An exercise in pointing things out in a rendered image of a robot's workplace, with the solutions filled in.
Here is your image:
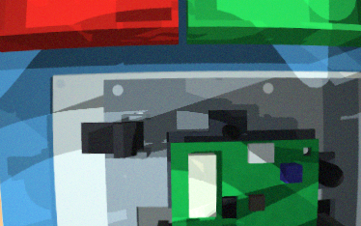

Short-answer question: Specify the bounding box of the green bin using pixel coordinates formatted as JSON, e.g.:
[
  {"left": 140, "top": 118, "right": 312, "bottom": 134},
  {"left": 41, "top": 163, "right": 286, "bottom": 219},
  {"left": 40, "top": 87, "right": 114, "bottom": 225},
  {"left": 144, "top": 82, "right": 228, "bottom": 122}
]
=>
[{"left": 185, "top": 0, "right": 361, "bottom": 47}]

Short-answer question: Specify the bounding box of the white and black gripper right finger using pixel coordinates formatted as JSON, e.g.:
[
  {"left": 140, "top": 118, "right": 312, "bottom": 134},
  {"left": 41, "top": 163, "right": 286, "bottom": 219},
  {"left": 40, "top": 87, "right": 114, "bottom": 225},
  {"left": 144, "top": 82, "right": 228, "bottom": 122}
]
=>
[{"left": 317, "top": 212, "right": 345, "bottom": 226}]

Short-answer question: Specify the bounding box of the red open-top bin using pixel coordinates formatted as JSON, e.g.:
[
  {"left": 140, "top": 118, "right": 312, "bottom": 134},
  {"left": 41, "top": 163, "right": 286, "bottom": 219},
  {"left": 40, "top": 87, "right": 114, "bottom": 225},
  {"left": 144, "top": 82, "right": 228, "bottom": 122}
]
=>
[{"left": 0, "top": 0, "right": 179, "bottom": 52}]

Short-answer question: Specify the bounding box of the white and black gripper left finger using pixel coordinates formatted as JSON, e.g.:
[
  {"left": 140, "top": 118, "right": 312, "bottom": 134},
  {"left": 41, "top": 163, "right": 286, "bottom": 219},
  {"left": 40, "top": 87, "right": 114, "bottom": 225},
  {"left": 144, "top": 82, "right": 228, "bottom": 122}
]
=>
[{"left": 157, "top": 220, "right": 172, "bottom": 226}]

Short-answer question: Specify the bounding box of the green circuit board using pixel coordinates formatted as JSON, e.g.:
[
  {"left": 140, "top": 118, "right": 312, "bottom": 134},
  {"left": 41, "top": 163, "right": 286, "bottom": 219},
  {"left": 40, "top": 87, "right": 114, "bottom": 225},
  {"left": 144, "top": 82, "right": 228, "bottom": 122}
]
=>
[{"left": 171, "top": 139, "right": 319, "bottom": 226}]

